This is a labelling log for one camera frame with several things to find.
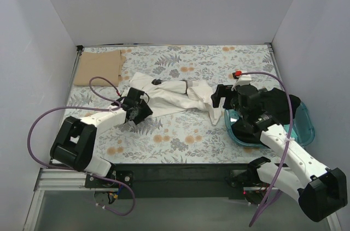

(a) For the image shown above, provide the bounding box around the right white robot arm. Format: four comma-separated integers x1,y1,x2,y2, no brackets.
211,84,348,222

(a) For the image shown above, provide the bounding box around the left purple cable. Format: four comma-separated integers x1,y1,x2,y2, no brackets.
28,77,137,217

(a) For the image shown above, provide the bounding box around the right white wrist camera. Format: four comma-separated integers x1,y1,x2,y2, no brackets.
231,70,252,91

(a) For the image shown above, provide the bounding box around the white printed t-shirt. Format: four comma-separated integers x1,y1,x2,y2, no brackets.
129,72,221,126

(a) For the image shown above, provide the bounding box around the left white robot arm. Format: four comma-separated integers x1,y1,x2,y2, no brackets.
50,88,153,187

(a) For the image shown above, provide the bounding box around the aluminium frame rail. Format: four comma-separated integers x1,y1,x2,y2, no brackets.
32,167,88,192

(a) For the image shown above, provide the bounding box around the teal plastic basket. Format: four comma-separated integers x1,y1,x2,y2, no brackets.
224,102,315,149

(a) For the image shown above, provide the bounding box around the floral table cloth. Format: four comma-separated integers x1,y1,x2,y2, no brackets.
84,45,279,163

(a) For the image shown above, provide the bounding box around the black t-shirt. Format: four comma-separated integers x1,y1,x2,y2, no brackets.
232,88,301,143

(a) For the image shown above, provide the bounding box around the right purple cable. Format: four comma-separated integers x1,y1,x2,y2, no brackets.
242,71,295,228

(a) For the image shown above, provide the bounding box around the purple cable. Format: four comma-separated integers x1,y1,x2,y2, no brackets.
242,71,295,228
28,77,137,217

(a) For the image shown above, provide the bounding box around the folded tan t-shirt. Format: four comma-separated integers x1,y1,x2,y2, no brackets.
73,50,126,86

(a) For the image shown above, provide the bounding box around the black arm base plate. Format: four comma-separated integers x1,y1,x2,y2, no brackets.
84,163,270,204

